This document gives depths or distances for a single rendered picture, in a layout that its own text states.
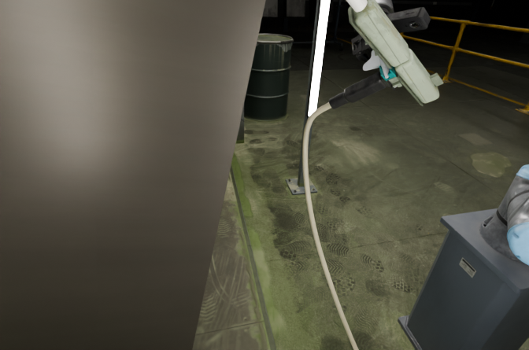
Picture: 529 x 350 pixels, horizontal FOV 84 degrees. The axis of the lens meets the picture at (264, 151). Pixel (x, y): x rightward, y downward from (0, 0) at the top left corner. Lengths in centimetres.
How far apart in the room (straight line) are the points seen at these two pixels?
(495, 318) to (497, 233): 27
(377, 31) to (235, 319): 130
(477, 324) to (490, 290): 15
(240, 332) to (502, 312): 96
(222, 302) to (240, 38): 136
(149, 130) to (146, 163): 5
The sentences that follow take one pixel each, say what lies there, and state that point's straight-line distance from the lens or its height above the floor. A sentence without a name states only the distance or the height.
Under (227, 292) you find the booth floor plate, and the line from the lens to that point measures 161.
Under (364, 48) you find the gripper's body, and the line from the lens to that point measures 77.
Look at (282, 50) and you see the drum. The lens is 324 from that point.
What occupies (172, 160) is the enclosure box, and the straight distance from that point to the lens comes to 42.
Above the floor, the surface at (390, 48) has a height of 126.
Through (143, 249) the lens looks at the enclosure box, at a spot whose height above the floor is 99.
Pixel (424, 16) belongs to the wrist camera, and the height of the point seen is 131.
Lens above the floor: 135
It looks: 29 degrees down
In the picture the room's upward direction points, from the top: 2 degrees clockwise
